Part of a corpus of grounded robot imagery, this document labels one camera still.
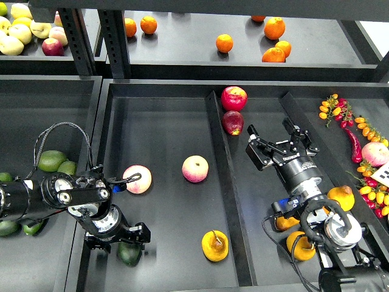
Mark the black centre tray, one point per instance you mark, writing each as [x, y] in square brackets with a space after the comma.
[159, 126]

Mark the pink apple centre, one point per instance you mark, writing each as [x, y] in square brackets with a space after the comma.
[195, 168]

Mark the green avocado left edge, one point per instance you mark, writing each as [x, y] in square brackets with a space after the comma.
[5, 177]

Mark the dark red apple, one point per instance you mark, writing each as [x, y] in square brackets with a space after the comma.
[233, 122]

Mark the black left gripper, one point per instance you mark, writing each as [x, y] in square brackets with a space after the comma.
[114, 229]

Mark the pink apple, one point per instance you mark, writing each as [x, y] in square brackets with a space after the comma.
[195, 168]
[141, 185]

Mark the pink apple right edge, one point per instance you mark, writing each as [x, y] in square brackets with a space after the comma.
[375, 153]

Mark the orange cherry tomato vine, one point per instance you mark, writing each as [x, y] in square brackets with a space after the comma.
[369, 132]

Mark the light green avocado back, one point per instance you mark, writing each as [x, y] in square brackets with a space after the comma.
[51, 160]

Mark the orange front right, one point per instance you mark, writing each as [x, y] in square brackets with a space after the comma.
[274, 55]

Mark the black left tray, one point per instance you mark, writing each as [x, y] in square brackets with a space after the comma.
[49, 261]

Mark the orange half hidden left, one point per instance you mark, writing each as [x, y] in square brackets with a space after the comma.
[130, 27]

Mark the black tray divider right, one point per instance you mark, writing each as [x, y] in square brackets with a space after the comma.
[334, 156]

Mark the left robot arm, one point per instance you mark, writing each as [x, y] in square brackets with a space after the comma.
[86, 197]

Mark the green avocado lower left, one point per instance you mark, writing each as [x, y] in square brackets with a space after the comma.
[8, 228]

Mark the orange under top bar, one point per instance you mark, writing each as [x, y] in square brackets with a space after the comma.
[257, 18]

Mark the black shelf upright right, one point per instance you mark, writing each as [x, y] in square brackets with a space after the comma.
[114, 34]

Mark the black top shelf bar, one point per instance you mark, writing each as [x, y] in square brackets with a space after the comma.
[376, 11]

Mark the black tray divider left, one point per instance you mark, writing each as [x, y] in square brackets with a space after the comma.
[239, 241]

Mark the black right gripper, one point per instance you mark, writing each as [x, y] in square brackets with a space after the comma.
[291, 158]

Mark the large orange upper right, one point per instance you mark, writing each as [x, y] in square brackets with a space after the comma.
[274, 28]

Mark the green avocado front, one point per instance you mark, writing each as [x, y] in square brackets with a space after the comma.
[32, 230]

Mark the dark green avocado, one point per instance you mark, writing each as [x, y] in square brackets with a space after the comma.
[129, 253]

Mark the black shelf upright left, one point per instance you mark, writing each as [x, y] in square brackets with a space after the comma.
[78, 40]

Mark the cherry tomato bunch lower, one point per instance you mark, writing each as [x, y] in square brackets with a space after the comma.
[374, 193]

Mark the orange small right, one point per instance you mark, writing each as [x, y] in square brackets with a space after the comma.
[285, 46]

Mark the bright red apple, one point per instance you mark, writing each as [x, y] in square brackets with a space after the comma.
[233, 98]

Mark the light green avocado right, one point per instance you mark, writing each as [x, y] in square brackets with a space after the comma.
[68, 167]

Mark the cherry tomato bunch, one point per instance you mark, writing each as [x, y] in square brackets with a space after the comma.
[337, 109]
[374, 193]

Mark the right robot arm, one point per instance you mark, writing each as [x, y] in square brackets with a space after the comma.
[333, 233]

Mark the black left back shelf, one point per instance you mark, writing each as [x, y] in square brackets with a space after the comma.
[32, 61]

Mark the orange centre shelf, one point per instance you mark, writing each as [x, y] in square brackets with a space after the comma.
[224, 43]

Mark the black tray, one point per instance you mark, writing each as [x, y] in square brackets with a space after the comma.
[159, 126]
[49, 261]

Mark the light green avocado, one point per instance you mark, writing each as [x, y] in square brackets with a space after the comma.
[68, 167]
[51, 160]

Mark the black shelf upright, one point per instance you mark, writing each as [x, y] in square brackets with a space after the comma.
[78, 40]
[114, 34]

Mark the cherry tomato bunch upper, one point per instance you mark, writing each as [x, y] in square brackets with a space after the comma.
[337, 109]

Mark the red chili pepper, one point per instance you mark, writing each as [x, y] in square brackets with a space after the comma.
[356, 149]

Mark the white marker tag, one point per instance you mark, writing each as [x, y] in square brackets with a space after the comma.
[381, 175]

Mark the pink apple left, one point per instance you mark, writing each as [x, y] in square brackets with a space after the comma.
[141, 185]

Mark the black tray divider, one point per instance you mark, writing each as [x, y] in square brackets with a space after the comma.
[239, 241]
[334, 156]

